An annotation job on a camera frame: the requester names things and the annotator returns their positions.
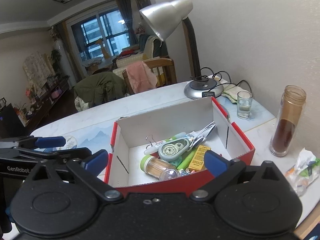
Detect mint correction tape dispenser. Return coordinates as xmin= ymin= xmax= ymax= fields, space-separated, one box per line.
xmin=158 ymin=138 xmax=190 ymax=162

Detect white sunglasses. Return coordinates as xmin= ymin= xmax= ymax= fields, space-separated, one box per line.
xmin=189 ymin=121 xmax=216 ymax=148

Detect blue mountain table mat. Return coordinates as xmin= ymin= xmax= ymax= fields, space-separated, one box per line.
xmin=37 ymin=126 xmax=113 ymax=154

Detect dark tv cabinet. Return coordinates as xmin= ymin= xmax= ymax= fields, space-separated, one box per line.
xmin=1 ymin=77 xmax=76 ymax=138

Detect yellow small box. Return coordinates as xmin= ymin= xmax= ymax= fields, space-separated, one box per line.
xmin=188 ymin=145 xmax=211 ymax=172

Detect blue white cream tube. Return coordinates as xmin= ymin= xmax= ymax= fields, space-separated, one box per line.
xmin=185 ymin=131 xmax=198 ymax=143

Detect red white cardboard box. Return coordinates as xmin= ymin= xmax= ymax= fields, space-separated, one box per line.
xmin=104 ymin=98 xmax=255 ymax=194

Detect toothpick jar green lid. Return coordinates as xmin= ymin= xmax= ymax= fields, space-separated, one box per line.
xmin=140 ymin=155 xmax=176 ymax=180

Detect olive green jacket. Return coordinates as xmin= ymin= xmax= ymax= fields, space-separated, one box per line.
xmin=74 ymin=72 xmax=127 ymax=108

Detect pink binder clip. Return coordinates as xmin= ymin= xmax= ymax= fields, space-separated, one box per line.
xmin=145 ymin=135 xmax=161 ymax=151

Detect clear glass of water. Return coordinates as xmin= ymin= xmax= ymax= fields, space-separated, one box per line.
xmin=237 ymin=91 xmax=253 ymax=119

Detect black power adapter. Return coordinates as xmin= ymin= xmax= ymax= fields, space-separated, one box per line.
xmin=202 ymin=91 xmax=216 ymax=98

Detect white green towel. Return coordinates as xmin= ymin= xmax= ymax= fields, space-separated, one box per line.
xmin=221 ymin=83 xmax=247 ymax=104

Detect plastic snack bag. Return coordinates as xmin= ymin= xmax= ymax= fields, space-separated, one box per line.
xmin=285 ymin=148 xmax=319 ymax=197

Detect wooden chair pink cloth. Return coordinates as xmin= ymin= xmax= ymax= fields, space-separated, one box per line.
xmin=122 ymin=58 xmax=177 ymax=95

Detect pink cloth on chair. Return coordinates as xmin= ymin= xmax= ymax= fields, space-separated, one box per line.
xmin=126 ymin=61 xmax=158 ymax=94

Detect brown powder glass jar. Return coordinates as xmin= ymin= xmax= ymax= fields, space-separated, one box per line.
xmin=269 ymin=85 xmax=306 ymax=157

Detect silver desk lamp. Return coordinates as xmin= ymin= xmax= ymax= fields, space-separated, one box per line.
xmin=139 ymin=0 xmax=223 ymax=99

